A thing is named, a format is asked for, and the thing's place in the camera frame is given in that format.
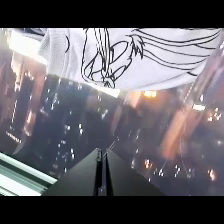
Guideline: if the white garment with black print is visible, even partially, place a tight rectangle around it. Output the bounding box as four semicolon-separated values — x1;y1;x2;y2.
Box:
21;27;224;92

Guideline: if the silver frame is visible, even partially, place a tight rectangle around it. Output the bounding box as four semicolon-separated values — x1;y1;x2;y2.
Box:
0;151;58;197

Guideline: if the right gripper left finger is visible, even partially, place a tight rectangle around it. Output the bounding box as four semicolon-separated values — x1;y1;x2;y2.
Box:
41;147;103;197

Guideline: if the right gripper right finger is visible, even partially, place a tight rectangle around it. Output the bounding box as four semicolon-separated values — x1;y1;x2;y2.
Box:
105;148;165;197

